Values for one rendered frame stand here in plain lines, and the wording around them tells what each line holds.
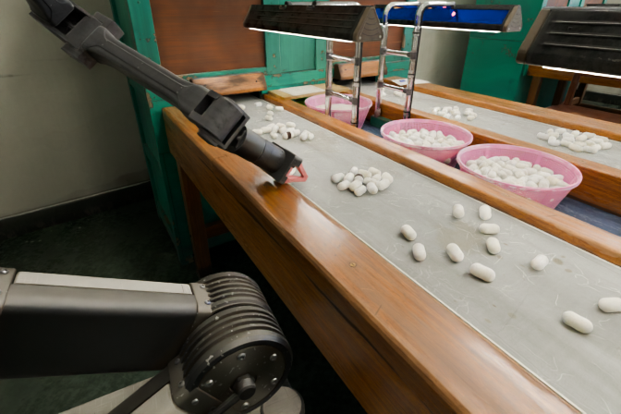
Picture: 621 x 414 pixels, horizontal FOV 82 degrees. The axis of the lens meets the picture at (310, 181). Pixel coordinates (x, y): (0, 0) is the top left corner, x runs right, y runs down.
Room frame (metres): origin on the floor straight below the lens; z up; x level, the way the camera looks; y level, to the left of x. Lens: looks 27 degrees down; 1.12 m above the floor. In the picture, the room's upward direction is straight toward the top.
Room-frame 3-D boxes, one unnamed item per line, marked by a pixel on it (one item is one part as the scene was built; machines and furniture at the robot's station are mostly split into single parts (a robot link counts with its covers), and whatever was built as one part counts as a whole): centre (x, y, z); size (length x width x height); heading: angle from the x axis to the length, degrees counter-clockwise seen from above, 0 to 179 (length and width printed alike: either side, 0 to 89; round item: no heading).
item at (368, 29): (1.10, 0.03, 1.08); 0.62 x 0.08 x 0.07; 32
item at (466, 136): (1.02, -0.35, 0.72); 0.27 x 0.27 x 0.10
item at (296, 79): (1.89, 0.17, 0.42); 1.36 x 0.55 x 0.84; 122
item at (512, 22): (1.40, -0.44, 1.08); 0.62 x 0.08 x 0.07; 32
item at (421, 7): (1.35, -0.37, 0.90); 0.20 x 0.19 x 0.45; 32
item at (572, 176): (0.79, -0.50, 0.72); 0.27 x 0.27 x 0.10
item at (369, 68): (1.80, -0.25, 0.83); 0.30 x 0.06 x 0.07; 122
